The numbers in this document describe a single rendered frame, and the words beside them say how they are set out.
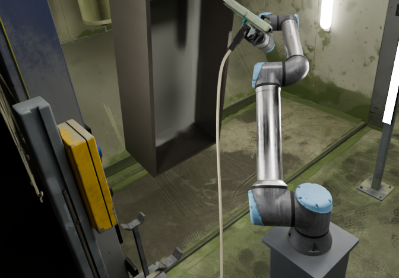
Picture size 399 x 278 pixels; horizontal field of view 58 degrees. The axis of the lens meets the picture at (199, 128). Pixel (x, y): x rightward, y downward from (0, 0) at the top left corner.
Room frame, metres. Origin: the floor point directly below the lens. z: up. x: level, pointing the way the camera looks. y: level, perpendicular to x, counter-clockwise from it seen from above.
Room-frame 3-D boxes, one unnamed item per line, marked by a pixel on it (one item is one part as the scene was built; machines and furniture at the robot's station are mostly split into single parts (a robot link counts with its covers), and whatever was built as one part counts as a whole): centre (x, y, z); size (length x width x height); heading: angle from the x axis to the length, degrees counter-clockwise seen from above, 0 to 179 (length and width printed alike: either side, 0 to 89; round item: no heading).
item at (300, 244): (1.10, -0.44, 0.69); 0.19 x 0.19 x 0.10
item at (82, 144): (0.68, 0.28, 1.42); 0.12 x 0.06 x 0.26; 37
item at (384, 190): (2.05, -1.30, 0.01); 0.20 x 0.20 x 0.01; 37
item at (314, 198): (1.10, -0.43, 0.83); 0.17 x 0.15 x 0.18; 80
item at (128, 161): (3.00, 0.11, 0.11); 2.70 x 0.02 x 0.13; 127
